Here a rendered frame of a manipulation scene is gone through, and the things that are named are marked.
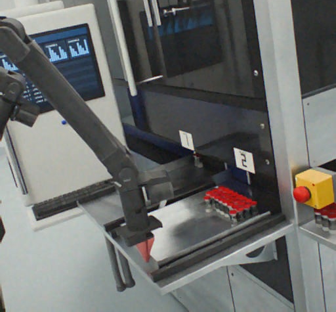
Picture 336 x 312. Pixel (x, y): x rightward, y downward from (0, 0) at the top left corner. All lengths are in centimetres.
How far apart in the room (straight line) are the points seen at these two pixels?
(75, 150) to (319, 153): 109
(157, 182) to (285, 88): 38
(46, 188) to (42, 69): 107
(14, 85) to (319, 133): 86
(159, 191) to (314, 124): 43
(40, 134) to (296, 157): 111
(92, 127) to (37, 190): 101
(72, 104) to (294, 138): 54
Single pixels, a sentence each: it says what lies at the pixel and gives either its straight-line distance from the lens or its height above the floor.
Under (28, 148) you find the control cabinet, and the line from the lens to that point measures 192.
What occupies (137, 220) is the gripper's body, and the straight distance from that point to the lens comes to 108.
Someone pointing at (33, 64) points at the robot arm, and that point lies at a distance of 95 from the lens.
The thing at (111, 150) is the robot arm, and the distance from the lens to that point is 100.
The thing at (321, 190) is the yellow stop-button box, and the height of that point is 101.
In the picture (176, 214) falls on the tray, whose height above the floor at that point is 88.
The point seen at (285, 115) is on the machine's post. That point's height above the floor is 118.
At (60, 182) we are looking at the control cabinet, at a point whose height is 86.
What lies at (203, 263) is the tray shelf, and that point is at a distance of 113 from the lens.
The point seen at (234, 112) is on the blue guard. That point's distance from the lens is 128.
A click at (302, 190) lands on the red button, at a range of 111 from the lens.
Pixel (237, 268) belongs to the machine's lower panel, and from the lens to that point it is 163.
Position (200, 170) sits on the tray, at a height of 88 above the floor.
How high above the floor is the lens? 148
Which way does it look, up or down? 17 degrees down
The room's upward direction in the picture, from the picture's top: 12 degrees counter-clockwise
